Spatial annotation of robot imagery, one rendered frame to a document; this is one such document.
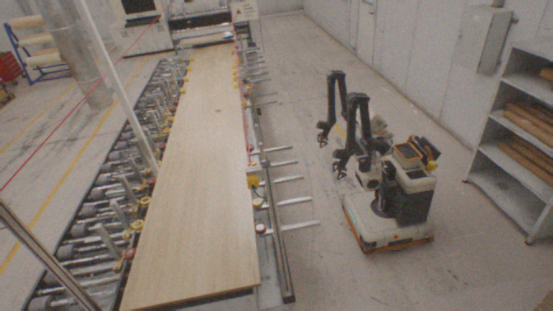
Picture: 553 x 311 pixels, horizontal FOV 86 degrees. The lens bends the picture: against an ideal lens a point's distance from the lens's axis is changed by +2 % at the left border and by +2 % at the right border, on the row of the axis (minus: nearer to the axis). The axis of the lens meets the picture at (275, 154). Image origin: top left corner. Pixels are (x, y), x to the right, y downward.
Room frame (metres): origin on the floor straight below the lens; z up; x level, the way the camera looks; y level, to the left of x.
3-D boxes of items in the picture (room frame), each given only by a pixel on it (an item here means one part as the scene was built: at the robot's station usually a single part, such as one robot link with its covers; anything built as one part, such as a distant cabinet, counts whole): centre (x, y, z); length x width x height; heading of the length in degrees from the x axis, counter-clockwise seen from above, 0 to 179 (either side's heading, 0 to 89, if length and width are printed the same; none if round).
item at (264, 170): (1.01, 0.08, 1.20); 0.15 x 0.12 x 1.00; 3
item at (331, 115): (2.11, -0.50, 1.40); 0.11 x 0.06 x 0.43; 4
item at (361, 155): (1.90, -0.68, 0.99); 0.28 x 0.16 x 0.22; 3
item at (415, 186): (1.92, -1.07, 0.59); 0.55 x 0.34 x 0.83; 3
